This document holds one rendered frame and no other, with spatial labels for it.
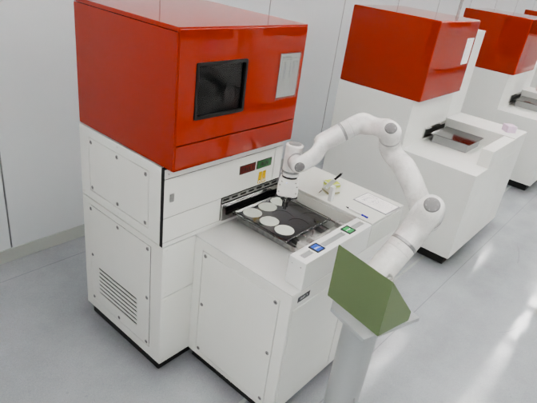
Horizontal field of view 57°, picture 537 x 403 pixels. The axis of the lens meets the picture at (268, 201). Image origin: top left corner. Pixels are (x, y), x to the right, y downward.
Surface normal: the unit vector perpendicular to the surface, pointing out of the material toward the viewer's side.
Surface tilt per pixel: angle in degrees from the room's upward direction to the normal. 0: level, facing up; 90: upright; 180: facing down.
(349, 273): 90
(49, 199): 90
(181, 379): 0
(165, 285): 90
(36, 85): 90
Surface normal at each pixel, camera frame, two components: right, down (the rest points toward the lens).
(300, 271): -0.65, 0.27
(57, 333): 0.12, -0.88
